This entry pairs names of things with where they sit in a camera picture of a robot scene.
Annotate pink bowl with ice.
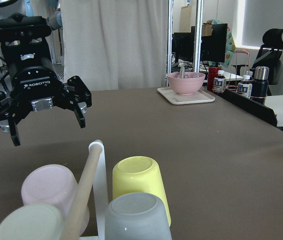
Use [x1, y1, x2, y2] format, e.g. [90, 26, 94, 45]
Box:
[167, 71, 206, 95]

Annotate pink plastic cup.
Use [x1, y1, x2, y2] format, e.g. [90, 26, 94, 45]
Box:
[21, 164, 78, 220]

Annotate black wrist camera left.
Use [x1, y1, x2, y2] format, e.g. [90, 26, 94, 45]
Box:
[0, 13, 52, 65]

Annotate dark thermos bottle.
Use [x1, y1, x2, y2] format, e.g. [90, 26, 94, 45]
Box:
[251, 66, 269, 105]

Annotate metal tongs in bowl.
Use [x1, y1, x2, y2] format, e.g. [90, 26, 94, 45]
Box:
[179, 65, 185, 79]

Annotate aluminium frame post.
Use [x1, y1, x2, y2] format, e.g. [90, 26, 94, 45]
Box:
[166, 0, 204, 73]

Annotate white cup holder rack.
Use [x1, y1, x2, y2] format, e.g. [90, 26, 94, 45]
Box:
[60, 139, 109, 240]

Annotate grey cup on rack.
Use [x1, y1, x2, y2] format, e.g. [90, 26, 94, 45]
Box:
[105, 192, 172, 240]

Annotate tea bottle right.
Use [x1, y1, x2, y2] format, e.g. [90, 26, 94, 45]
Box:
[236, 75, 253, 99]

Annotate red canister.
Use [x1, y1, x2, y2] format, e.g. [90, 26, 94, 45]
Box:
[207, 66, 221, 90]

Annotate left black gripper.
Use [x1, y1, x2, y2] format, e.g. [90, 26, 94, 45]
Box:
[0, 59, 92, 146]

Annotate cream white cup on rack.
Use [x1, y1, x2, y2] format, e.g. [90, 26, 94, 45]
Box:
[0, 203, 65, 240]

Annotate cream plastic tray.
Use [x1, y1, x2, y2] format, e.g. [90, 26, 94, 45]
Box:
[157, 87, 215, 105]

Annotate grey office chair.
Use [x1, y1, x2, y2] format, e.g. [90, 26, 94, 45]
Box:
[250, 28, 283, 85]

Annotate tea bottle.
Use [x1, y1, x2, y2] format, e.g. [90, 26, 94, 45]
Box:
[213, 70, 226, 94]
[236, 75, 253, 99]

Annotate tea bottle left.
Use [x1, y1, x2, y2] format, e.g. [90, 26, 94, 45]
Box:
[213, 70, 226, 94]

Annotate yellow cup on rack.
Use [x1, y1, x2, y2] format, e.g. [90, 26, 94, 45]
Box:
[112, 156, 172, 226]

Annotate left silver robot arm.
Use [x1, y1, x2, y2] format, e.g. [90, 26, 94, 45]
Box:
[0, 13, 92, 146]

